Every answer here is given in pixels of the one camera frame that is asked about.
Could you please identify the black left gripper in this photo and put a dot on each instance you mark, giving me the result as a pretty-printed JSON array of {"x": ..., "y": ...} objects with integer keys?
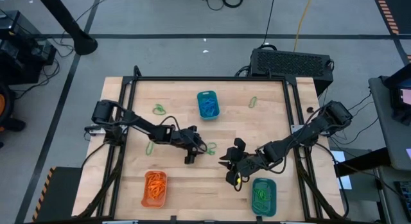
[{"x": 189, "y": 139}]

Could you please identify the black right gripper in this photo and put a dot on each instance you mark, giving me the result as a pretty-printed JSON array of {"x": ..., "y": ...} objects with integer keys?
[{"x": 244, "y": 164}]

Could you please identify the orange plastic basket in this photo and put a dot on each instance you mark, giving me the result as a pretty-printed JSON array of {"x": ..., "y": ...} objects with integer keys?
[{"x": 144, "y": 201}]

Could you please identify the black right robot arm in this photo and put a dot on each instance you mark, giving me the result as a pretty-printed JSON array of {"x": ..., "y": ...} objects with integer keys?
[{"x": 305, "y": 137}]

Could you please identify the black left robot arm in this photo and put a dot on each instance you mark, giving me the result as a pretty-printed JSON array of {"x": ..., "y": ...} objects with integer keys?
[{"x": 141, "y": 123}]

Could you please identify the dark teal plastic basket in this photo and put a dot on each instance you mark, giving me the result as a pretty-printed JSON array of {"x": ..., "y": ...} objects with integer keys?
[{"x": 255, "y": 182}]

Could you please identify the light teal plastic basket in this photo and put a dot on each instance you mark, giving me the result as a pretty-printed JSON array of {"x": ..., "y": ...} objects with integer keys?
[{"x": 198, "y": 105}]

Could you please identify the white power box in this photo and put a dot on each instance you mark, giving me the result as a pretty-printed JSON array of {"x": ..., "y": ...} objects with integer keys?
[{"x": 95, "y": 130}]

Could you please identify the small black knob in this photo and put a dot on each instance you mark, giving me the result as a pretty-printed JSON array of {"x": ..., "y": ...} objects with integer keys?
[{"x": 309, "y": 109}]

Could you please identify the black computer tower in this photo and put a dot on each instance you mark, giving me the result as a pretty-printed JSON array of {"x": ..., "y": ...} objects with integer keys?
[{"x": 290, "y": 65}]

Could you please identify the black stand beam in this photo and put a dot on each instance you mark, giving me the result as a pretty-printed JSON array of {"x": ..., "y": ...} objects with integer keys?
[{"x": 363, "y": 160}]

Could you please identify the black yellow striped mat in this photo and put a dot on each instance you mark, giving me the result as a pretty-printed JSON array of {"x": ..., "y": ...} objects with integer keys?
[{"x": 56, "y": 193}]

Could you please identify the grey desk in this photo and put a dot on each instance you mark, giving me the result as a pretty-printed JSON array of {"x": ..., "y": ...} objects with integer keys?
[{"x": 390, "y": 137}]

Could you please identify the black pole stand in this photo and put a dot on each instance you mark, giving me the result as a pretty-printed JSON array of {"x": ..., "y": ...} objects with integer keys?
[{"x": 65, "y": 22}]

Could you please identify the black keyboard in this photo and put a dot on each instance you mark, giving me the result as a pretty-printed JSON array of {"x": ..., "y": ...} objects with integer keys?
[{"x": 405, "y": 198}]

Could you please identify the dark monitor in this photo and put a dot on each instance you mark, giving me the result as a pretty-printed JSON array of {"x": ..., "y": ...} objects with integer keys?
[{"x": 401, "y": 92}]

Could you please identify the orange black wheeled device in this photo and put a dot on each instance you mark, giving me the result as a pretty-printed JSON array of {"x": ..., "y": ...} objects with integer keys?
[{"x": 3, "y": 108}]

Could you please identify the black equipment cart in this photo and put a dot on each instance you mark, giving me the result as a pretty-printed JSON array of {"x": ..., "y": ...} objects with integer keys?
[{"x": 22, "y": 47}]

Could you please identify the black orange striped mat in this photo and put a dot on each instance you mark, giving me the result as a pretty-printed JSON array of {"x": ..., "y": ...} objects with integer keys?
[{"x": 395, "y": 12}]

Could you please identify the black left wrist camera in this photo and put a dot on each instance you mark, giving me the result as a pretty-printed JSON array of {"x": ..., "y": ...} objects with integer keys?
[{"x": 190, "y": 158}]

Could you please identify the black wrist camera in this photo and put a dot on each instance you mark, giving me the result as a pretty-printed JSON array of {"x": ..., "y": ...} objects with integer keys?
[
  {"x": 239, "y": 143},
  {"x": 190, "y": 158}
]

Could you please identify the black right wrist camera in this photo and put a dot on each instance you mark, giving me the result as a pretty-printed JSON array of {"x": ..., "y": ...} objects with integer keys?
[{"x": 239, "y": 143}]

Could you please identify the black metal table frame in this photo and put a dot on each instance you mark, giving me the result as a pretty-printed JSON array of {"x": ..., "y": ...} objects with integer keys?
[{"x": 208, "y": 78}]

